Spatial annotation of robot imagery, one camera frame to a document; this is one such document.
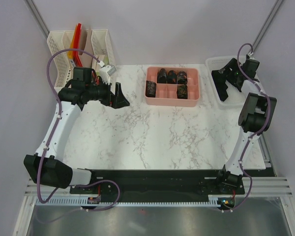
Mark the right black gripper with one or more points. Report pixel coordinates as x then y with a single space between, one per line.
234 65

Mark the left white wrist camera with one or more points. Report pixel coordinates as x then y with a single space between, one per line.
106 71

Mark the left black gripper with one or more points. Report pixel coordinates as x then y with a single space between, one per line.
116 100

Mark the rolled tie back right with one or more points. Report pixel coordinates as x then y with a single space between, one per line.
182 78

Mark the pink compartment tray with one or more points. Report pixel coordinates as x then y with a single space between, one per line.
166 94

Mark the beige cardboard folder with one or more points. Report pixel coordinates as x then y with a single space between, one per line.
85 40

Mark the red orange folder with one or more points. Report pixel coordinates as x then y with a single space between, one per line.
73 56

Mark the long black necktie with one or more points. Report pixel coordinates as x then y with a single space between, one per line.
220 84

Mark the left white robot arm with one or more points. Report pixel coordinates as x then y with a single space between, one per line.
46 165

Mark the rolled tie back middle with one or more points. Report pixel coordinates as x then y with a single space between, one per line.
171 77

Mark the white plastic basket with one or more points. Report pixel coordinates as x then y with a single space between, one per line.
248 67

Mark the rolled tie front right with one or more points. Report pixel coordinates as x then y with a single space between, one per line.
182 91

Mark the rolled tie floral left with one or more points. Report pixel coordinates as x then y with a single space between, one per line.
150 89

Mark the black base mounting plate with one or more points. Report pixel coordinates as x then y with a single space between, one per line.
153 185

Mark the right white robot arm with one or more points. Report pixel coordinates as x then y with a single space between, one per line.
254 118

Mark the aluminium frame rail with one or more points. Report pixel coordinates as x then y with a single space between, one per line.
261 187

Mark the white slotted cable duct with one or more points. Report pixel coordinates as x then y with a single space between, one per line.
86 201

